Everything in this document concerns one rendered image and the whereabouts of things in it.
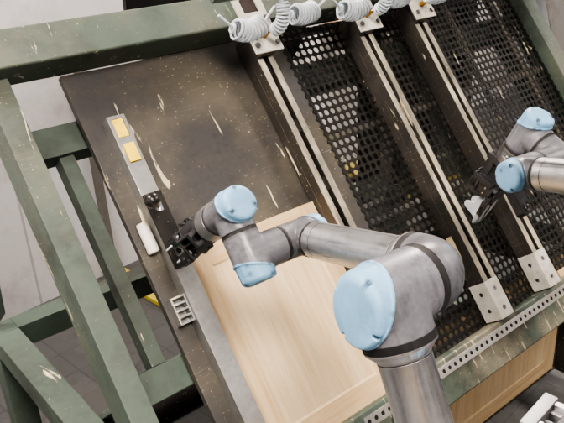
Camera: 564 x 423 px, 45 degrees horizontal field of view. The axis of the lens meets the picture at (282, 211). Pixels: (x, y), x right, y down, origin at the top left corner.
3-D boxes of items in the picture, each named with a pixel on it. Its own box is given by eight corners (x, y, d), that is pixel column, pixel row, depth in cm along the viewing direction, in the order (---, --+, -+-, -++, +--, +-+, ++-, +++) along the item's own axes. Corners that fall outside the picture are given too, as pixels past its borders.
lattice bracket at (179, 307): (177, 328, 168) (181, 326, 165) (165, 301, 168) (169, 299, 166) (190, 321, 170) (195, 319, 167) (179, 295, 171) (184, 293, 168)
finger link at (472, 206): (460, 211, 189) (476, 187, 183) (477, 225, 187) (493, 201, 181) (454, 215, 187) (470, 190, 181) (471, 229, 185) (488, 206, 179)
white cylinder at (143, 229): (133, 227, 171) (147, 257, 170) (138, 223, 168) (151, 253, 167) (144, 223, 172) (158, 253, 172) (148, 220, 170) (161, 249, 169)
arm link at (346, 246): (493, 226, 107) (305, 201, 147) (445, 248, 101) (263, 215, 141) (501, 295, 110) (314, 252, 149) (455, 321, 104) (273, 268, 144)
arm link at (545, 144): (546, 195, 159) (514, 163, 164) (577, 183, 164) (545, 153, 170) (563, 170, 153) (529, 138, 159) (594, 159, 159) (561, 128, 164)
